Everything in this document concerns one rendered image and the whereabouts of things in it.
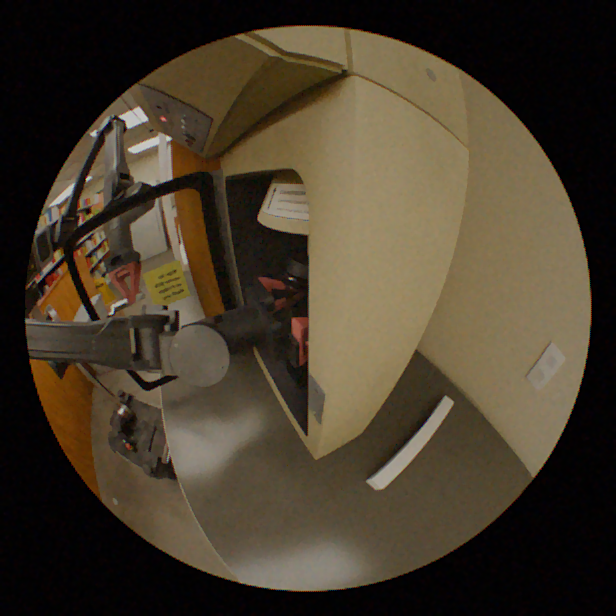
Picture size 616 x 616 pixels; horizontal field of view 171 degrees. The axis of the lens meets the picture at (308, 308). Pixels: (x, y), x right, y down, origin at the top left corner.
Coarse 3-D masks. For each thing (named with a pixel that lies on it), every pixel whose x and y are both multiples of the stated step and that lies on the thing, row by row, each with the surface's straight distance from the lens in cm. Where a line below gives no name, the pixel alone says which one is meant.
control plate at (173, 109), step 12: (144, 96) 21; (156, 96) 19; (168, 96) 17; (156, 108) 23; (168, 108) 20; (180, 108) 18; (192, 108) 16; (168, 120) 25; (180, 120) 22; (192, 120) 19; (204, 120) 17; (168, 132) 33; (180, 132) 27; (192, 132) 23; (204, 132) 20; (192, 144) 30; (204, 144) 26
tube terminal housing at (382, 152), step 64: (384, 64) 10; (448, 64) 19; (256, 128) 17; (320, 128) 9; (384, 128) 8; (448, 128) 14; (320, 192) 9; (384, 192) 8; (448, 192) 13; (320, 256) 9; (384, 256) 9; (448, 256) 16; (320, 320) 11; (384, 320) 12; (320, 384) 15; (384, 384) 23; (320, 448) 33
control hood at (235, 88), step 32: (256, 32) 8; (288, 32) 8; (320, 32) 9; (192, 64) 11; (224, 64) 9; (256, 64) 8; (288, 64) 7; (320, 64) 8; (192, 96) 14; (224, 96) 12; (256, 96) 10; (288, 96) 11; (160, 128) 34; (224, 128) 17
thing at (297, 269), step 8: (296, 248) 30; (304, 248) 30; (288, 256) 28; (296, 256) 27; (304, 256) 27; (288, 264) 27; (296, 264) 25; (304, 264) 25; (296, 272) 25; (304, 272) 25
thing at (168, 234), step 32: (192, 192) 36; (128, 224) 36; (160, 224) 36; (192, 224) 36; (96, 256) 39; (128, 256) 37; (160, 256) 37; (192, 256) 37; (96, 288) 41; (128, 288) 39; (160, 288) 39; (192, 288) 40; (192, 320) 43
